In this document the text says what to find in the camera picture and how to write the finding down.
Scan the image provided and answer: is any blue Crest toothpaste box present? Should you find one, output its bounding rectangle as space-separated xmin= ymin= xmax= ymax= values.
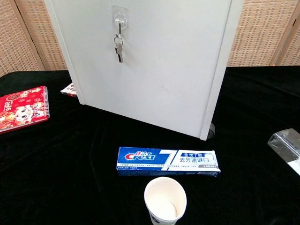
xmin=116 ymin=146 xmax=221 ymax=177

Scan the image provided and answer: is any clear plastic bottle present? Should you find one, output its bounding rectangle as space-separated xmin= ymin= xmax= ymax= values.
xmin=267 ymin=128 xmax=300 ymax=176

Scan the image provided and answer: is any red spiral desk calendar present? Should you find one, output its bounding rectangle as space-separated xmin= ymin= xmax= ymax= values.
xmin=0 ymin=85 xmax=51 ymax=135

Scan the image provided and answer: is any small patterned packet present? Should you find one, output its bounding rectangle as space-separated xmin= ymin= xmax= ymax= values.
xmin=60 ymin=82 xmax=78 ymax=97

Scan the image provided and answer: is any black tablecloth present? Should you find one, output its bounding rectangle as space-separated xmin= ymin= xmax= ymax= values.
xmin=0 ymin=65 xmax=300 ymax=225

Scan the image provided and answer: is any perforated wooden folding screen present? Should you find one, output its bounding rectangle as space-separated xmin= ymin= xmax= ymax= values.
xmin=0 ymin=0 xmax=69 ymax=77
xmin=225 ymin=0 xmax=300 ymax=68

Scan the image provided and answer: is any clear adhesive metal hook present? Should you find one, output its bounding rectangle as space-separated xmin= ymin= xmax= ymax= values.
xmin=111 ymin=5 xmax=128 ymax=39

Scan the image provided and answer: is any white cabinet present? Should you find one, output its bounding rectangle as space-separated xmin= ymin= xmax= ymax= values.
xmin=44 ymin=0 xmax=244 ymax=141

